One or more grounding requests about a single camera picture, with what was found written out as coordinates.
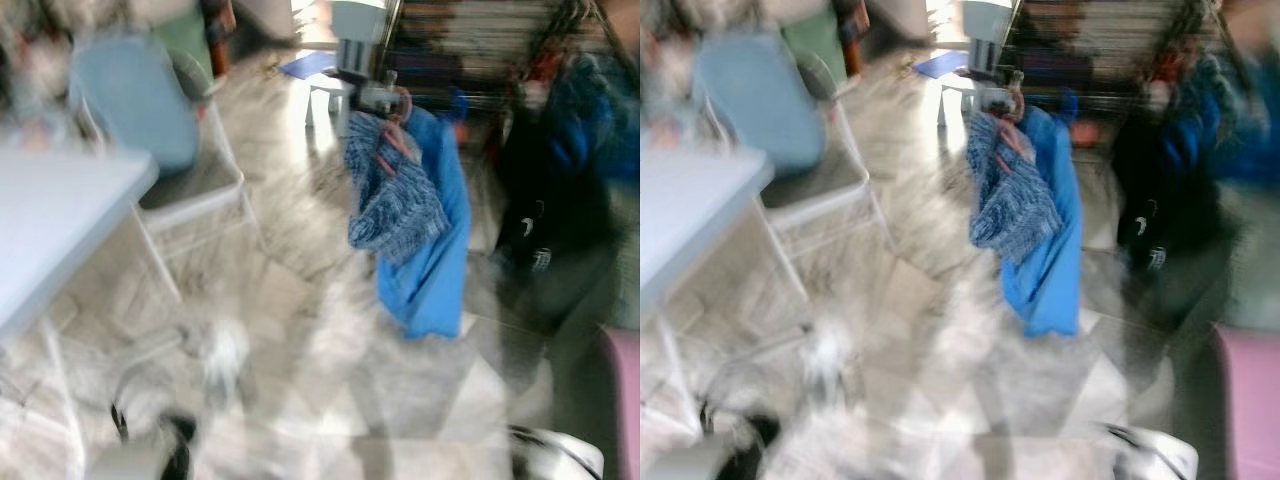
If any black metal drying rack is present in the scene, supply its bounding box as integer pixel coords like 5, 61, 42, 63
1005, 0, 1251, 116
380, 0, 626, 116

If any pink foam mat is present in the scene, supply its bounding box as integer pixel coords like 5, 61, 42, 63
600, 325, 641, 480
1215, 322, 1280, 480

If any blue folding chair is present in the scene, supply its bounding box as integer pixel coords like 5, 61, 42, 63
68, 35, 269, 301
692, 35, 896, 301

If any plain blue shirt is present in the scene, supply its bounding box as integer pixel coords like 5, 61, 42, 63
375, 100, 473, 341
1000, 100, 1086, 339

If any black garment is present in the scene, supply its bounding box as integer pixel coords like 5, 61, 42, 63
492, 95, 613, 336
1110, 100, 1226, 331

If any blue floor mat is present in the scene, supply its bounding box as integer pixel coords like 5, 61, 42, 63
278, 50, 339, 81
912, 50, 969, 81

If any blue bag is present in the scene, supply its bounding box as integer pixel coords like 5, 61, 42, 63
1165, 55, 1280, 186
540, 55, 641, 186

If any grey green sofa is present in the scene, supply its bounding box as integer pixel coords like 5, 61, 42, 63
490, 180, 641, 471
1110, 180, 1280, 471

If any white folding table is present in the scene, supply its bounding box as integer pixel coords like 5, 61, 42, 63
0, 148, 161, 346
640, 125, 776, 321

